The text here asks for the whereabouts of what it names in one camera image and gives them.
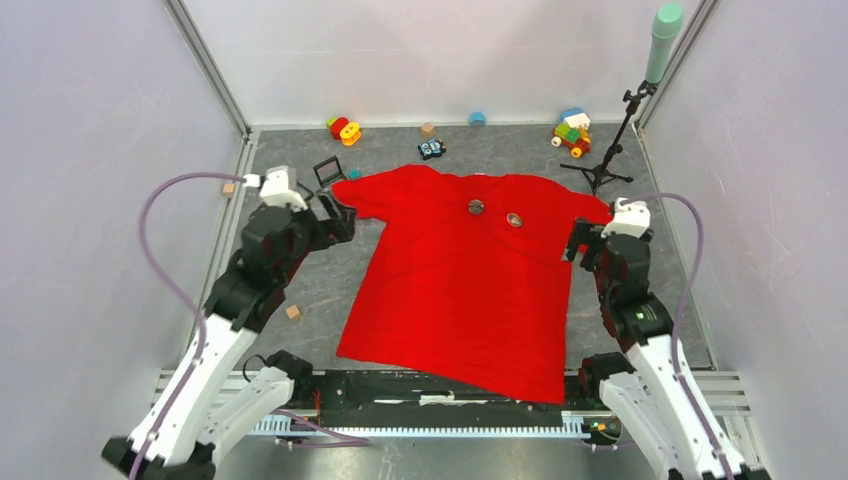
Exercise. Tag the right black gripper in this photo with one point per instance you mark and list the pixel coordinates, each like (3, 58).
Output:
(587, 234)

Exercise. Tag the round orange brooch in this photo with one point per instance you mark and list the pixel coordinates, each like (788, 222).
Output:
(514, 220)

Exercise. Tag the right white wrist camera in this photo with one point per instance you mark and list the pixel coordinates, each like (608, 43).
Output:
(629, 217)

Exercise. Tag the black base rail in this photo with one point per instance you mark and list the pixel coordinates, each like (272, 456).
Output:
(403, 398)

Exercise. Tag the black display case left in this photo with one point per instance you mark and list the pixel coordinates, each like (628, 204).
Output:
(305, 192)

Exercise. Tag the black display case right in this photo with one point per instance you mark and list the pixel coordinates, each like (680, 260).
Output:
(329, 171)

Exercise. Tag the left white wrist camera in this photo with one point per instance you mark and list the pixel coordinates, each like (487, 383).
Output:
(277, 187)

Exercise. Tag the green microphone on tripod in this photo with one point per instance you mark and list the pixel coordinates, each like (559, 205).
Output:
(666, 26)

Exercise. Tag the blue cylinder block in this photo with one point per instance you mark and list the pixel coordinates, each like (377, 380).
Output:
(477, 119)

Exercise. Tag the black display case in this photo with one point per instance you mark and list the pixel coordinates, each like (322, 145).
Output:
(329, 171)
(305, 192)

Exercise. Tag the red t-shirt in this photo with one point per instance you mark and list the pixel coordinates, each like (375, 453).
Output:
(467, 297)

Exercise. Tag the round dark brooch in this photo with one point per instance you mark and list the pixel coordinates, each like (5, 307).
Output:
(476, 207)

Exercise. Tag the brown wooden cube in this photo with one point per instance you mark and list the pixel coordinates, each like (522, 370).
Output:
(427, 130)

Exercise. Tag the red yellow green toy blocks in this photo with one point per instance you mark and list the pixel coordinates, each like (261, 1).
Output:
(344, 130)

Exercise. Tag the tan cube on floor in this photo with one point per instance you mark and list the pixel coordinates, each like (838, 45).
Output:
(293, 313)

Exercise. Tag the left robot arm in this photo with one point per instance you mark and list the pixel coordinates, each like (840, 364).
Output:
(184, 436)

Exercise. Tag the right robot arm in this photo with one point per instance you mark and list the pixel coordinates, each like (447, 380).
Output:
(647, 384)

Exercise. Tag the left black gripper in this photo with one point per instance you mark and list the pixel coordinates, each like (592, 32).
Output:
(340, 227)

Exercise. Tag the colourful brick toy car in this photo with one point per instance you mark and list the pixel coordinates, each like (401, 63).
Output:
(571, 132)

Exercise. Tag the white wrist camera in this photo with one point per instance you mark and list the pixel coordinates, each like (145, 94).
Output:
(277, 187)
(629, 217)

